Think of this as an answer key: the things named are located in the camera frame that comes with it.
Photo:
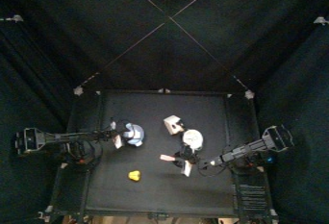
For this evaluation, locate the white text label sticker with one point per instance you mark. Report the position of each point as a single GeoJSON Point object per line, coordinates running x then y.
{"type": "Point", "coordinates": [252, 195]}

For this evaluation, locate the metal frame corner bracket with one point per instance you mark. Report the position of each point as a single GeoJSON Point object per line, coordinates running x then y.
{"type": "Point", "coordinates": [16, 18]}
{"type": "Point", "coordinates": [248, 94]}
{"type": "Point", "coordinates": [321, 20]}
{"type": "Point", "coordinates": [77, 90]}

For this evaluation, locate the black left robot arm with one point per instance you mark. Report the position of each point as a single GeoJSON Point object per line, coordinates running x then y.
{"type": "Point", "coordinates": [50, 137]}

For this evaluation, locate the white toy box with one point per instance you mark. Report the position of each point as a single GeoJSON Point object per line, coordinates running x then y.
{"type": "Point", "coordinates": [171, 124]}

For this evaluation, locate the yellow toy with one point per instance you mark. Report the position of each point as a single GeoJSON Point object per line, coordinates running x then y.
{"type": "Point", "coordinates": [135, 176]}

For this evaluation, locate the white round toy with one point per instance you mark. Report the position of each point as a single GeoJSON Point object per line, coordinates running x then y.
{"type": "Point", "coordinates": [192, 139]}

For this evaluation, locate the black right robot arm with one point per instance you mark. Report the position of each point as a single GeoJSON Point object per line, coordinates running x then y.
{"type": "Point", "coordinates": [252, 146]}

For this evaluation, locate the white and blue toy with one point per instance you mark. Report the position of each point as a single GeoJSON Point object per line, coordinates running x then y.
{"type": "Point", "coordinates": [133, 134]}

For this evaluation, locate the metal frame middle bracket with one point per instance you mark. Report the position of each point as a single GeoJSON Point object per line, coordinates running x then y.
{"type": "Point", "coordinates": [163, 90]}

